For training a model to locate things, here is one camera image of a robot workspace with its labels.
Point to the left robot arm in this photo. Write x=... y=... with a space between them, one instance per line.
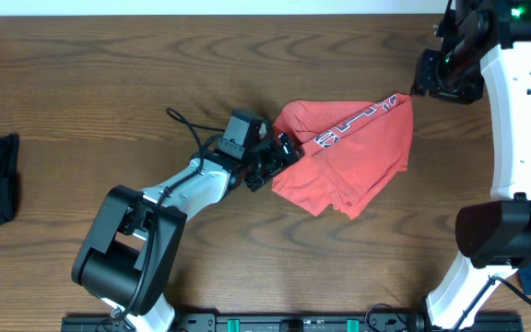
x=129 y=251

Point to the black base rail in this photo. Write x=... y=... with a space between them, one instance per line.
x=269 y=323

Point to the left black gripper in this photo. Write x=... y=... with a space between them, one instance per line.
x=276 y=164

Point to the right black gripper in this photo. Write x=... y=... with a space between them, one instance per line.
x=426 y=79

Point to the red printed t-shirt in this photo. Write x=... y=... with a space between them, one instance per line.
x=351 y=151

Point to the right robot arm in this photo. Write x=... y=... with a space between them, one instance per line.
x=485 y=53

